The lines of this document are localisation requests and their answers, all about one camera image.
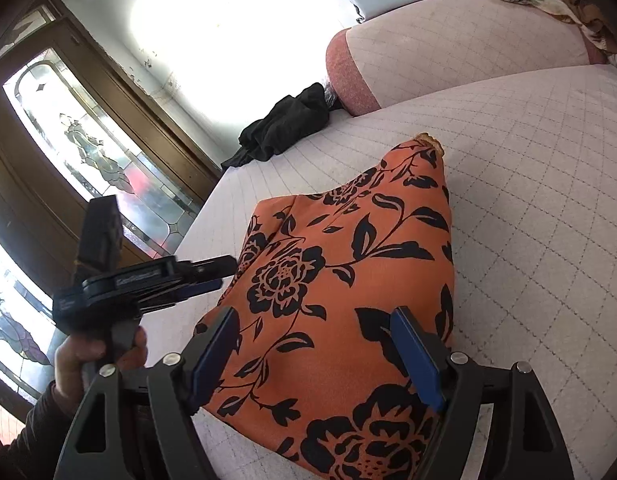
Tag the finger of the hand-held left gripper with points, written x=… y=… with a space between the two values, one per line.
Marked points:
x=216 y=265
x=206 y=287

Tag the person's left hand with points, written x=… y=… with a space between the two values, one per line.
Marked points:
x=73 y=360

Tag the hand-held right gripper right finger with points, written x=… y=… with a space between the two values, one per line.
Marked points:
x=419 y=360

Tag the quilted grey mattress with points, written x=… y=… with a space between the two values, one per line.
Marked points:
x=538 y=210

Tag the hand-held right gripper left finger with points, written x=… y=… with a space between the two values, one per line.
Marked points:
x=213 y=355

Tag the person's left forearm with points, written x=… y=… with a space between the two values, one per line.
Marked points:
x=38 y=435

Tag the wooden stained-glass door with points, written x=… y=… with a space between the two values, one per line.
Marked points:
x=38 y=185

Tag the black cloth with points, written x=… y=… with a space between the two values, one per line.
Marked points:
x=283 y=130

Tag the pink quilted pillow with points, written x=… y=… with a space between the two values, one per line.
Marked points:
x=463 y=50

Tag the orange black floral garment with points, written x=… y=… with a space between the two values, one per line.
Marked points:
x=313 y=310

